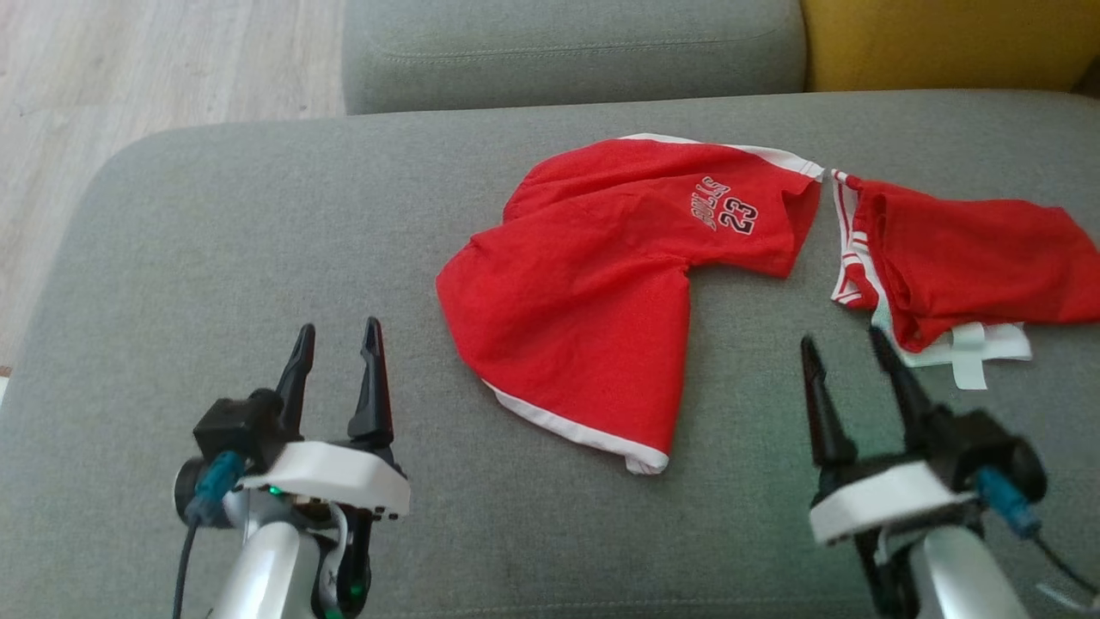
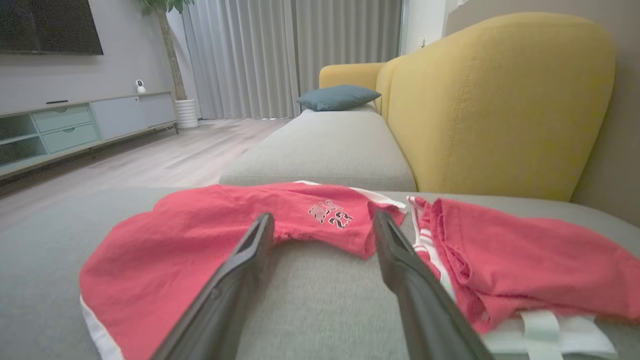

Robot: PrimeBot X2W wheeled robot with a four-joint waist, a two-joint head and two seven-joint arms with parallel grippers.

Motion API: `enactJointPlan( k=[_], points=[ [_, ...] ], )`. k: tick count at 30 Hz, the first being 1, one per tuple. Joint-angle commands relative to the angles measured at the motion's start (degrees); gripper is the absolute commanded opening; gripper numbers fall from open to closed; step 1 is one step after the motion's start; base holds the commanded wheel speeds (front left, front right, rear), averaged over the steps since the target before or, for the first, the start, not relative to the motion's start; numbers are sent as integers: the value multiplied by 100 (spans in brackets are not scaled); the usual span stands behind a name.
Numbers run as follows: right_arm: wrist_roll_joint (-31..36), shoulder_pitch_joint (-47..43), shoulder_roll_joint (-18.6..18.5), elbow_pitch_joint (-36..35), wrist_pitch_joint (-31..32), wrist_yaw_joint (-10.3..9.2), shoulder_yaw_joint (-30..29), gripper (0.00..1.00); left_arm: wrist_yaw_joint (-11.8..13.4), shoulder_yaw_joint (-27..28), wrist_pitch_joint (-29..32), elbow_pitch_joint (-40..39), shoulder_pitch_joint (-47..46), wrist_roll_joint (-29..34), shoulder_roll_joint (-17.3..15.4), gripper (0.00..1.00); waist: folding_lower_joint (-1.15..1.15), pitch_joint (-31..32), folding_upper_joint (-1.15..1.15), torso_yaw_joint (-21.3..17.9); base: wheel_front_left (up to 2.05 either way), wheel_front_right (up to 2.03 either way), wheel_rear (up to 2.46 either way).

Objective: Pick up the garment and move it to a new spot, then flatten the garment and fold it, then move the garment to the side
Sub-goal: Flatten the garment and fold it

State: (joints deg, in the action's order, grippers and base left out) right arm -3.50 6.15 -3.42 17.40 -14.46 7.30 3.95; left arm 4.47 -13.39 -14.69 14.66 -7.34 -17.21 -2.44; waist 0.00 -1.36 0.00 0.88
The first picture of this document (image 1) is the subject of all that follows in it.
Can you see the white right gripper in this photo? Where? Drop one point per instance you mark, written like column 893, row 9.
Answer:
column 885, row 503

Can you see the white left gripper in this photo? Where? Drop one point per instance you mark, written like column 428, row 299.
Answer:
column 344, row 477

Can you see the red basketball jersey number 23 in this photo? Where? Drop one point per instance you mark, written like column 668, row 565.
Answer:
column 971, row 258

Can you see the red shorts white hem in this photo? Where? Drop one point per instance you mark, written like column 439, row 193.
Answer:
column 593, row 284

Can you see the grey sofa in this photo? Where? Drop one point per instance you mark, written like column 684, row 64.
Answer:
column 258, row 258

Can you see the yellow cushion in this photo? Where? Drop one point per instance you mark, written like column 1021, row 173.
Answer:
column 945, row 43

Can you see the grey sofa back cushion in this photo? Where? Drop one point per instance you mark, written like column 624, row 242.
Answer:
column 567, row 52

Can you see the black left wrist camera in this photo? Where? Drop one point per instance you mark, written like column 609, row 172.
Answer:
column 236, row 425

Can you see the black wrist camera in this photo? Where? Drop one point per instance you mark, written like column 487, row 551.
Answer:
column 984, row 447
column 236, row 425

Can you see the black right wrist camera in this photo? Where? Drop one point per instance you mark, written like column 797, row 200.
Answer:
column 984, row 447

